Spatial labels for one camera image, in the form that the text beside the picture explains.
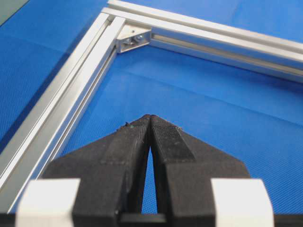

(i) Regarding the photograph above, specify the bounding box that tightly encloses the aluminium extrusion frame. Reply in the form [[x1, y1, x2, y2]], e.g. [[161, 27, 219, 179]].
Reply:
[[0, 0, 303, 213]]

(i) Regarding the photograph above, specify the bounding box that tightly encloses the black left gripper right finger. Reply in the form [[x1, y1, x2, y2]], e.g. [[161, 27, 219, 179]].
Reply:
[[150, 114, 276, 227]]

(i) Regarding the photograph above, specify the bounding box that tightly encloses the aluminium corner bracket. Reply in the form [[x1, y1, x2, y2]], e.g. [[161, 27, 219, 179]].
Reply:
[[116, 24, 152, 53]]

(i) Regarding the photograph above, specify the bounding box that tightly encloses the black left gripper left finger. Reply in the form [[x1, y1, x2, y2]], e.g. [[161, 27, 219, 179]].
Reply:
[[15, 114, 152, 227]]

